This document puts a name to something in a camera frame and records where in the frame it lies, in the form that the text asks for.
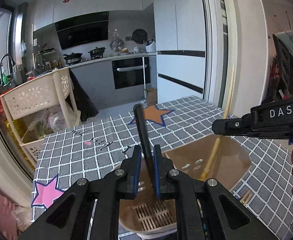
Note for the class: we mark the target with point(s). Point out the white rice cooker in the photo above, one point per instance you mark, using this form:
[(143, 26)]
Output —
[(150, 46)]

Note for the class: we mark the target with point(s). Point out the beige plastic storage trolley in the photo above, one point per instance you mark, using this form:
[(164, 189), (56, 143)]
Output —
[(41, 93)]

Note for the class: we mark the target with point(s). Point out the cardboard box on floor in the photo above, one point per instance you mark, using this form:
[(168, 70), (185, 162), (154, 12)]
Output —
[(151, 96)]

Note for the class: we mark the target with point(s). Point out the orange star sticker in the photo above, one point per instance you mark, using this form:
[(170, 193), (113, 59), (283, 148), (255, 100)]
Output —
[(154, 114)]

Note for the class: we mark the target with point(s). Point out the pink star sticker left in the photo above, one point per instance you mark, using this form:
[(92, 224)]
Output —
[(46, 194)]

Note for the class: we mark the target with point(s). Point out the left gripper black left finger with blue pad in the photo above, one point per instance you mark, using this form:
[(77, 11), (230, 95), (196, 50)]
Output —
[(90, 209)]

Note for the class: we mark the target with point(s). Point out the black wok on stove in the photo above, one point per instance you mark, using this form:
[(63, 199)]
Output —
[(72, 58)]

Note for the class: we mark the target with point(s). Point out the grey checked tablecloth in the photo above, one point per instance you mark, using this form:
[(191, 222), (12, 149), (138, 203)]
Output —
[(93, 149)]

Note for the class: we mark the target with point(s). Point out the black pot on stove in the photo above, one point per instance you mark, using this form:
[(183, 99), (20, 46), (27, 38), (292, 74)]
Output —
[(97, 53)]

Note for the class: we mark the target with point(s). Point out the black range hood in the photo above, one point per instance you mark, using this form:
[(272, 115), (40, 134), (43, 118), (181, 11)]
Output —
[(82, 29)]

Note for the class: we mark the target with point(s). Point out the chrome kitchen faucet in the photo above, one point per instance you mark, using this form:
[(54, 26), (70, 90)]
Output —
[(10, 63)]

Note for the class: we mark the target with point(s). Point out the beige utensil holder caddy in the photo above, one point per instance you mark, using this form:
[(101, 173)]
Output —
[(149, 217)]

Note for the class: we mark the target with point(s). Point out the black built-in oven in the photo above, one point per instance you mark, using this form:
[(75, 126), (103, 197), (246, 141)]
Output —
[(131, 72)]

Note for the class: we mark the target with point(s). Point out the white refrigerator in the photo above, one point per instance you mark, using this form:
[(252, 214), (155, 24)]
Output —
[(180, 31)]

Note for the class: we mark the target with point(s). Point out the black utensil handle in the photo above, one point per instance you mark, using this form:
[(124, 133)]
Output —
[(144, 141)]

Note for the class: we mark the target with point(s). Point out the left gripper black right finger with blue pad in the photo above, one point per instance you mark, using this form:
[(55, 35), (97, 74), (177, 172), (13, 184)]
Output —
[(204, 209)]

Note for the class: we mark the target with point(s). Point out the black hanging pan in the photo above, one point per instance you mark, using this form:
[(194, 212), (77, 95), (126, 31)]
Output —
[(140, 36)]

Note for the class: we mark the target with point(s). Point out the grey camera box green light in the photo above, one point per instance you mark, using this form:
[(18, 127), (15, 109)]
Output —
[(283, 42)]

